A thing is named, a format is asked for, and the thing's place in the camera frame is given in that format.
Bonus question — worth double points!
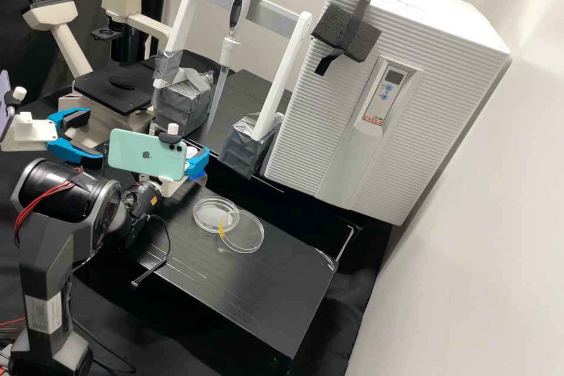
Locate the incubator door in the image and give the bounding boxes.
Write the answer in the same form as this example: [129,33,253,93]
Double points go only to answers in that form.
[260,0,427,226]

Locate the petri dish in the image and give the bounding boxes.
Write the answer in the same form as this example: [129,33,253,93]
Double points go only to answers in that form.
[192,197,237,234]

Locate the black cable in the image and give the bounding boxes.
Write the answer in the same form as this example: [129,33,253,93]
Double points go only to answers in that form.
[131,213,172,288]

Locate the cream microscope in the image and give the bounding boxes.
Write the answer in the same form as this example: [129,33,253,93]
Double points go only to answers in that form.
[22,0,178,150]

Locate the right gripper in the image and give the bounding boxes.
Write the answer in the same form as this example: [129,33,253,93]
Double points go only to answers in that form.
[139,148,210,197]

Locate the white pipette stand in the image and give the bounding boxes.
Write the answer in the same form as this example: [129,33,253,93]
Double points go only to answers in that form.
[152,0,314,144]

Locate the grey taped block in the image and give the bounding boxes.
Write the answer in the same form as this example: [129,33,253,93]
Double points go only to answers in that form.
[151,51,213,131]
[218,112,284,175]

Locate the white incubator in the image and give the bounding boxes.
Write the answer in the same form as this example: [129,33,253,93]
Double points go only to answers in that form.
[324,0,515,226]

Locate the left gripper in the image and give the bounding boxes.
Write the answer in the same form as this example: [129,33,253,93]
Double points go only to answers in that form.
[1,108,105,165]

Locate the pipette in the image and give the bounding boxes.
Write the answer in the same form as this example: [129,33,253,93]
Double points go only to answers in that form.
[206,0,259,135]

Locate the petri dish lid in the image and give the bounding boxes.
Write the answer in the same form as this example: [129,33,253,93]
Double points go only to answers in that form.
[217,209,266,255]

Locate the right wrist camera phone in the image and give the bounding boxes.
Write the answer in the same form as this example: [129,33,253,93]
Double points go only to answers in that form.
[108,122,189,183]

